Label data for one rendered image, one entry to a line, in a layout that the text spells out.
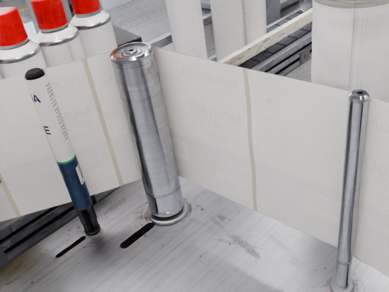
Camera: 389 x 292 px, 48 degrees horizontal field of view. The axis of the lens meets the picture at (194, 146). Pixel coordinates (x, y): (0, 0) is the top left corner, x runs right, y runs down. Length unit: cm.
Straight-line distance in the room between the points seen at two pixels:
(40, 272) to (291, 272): 24
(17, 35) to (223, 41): 35
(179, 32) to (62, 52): 21
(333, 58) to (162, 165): 20
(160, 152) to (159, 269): 11
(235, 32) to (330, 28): 31
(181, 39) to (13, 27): 26
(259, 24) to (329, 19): 35
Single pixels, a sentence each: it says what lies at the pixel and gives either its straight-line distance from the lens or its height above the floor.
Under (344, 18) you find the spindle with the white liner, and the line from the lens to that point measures 45.
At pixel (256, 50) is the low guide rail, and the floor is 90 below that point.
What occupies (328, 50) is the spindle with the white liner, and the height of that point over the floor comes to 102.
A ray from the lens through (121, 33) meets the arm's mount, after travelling 102.
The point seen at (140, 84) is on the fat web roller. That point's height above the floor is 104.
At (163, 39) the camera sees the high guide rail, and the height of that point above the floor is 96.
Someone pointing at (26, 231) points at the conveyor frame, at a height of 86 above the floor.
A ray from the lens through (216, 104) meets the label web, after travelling 37.
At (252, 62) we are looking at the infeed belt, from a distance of 78.
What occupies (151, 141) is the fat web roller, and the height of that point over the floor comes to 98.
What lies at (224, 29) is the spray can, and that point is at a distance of 74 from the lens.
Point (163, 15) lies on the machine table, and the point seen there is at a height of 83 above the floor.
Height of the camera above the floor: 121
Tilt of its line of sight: 34 degrees down
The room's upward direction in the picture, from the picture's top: 9 degrees counter-clockwise
